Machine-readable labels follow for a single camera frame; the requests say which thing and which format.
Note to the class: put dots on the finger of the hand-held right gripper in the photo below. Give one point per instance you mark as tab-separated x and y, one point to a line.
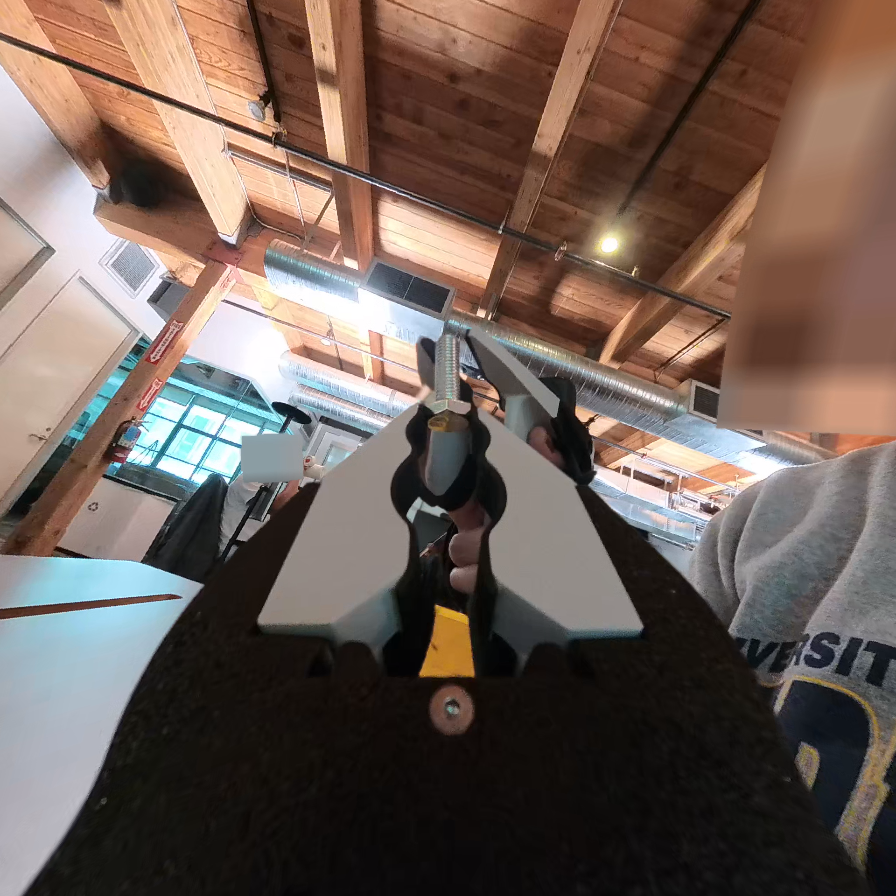
514	381
444	462

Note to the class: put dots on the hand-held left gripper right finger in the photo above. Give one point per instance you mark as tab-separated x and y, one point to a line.
560	560

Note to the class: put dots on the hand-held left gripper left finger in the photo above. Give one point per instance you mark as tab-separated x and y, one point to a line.
336	553

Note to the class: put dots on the silver hex bolt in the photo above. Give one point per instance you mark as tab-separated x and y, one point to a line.
448	371

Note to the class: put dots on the yellow plastic bin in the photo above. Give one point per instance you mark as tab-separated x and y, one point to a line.
448	644

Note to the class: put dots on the person's right hand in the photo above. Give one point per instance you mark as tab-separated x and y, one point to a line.
465	553

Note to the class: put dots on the black round-top stand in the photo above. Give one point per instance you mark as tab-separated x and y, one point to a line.
292	413

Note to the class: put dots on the dark jacket on chair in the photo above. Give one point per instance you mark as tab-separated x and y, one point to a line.
185	525

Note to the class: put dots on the round ceiling lamp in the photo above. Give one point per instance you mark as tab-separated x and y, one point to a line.
609	244

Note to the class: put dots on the paned window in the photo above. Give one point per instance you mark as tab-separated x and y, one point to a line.
196	434

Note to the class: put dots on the red fire extinguisher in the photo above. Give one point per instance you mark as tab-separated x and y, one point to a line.
126	441

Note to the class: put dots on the person's grey printed sweatshirt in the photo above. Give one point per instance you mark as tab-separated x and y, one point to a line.
805	546

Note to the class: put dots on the white door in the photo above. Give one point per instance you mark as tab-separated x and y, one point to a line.
63	392
21	245

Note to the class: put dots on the grey duct vent box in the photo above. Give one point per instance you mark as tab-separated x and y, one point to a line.
406	287

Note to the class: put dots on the large silver air duct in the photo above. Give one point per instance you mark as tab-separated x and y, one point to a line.
308	269

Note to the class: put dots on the wooden support post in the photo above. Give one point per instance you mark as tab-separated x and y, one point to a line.
140	392

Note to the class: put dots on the black wall speaker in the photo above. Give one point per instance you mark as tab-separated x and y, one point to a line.
168	297

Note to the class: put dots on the white wall vent grille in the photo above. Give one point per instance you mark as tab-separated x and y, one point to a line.
129	266

